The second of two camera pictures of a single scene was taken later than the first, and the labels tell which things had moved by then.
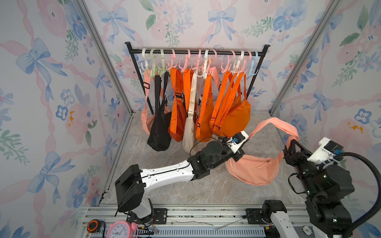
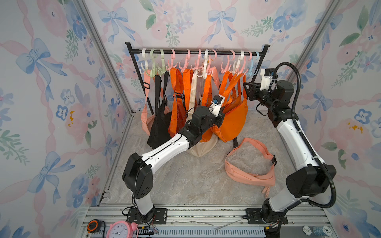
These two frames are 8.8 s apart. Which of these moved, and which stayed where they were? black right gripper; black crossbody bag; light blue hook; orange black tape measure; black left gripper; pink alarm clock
Moved: black right gripper; black left gripper
Stayed: light blue hook; pink alarm clock; orange black tape measure; black crossbody bag
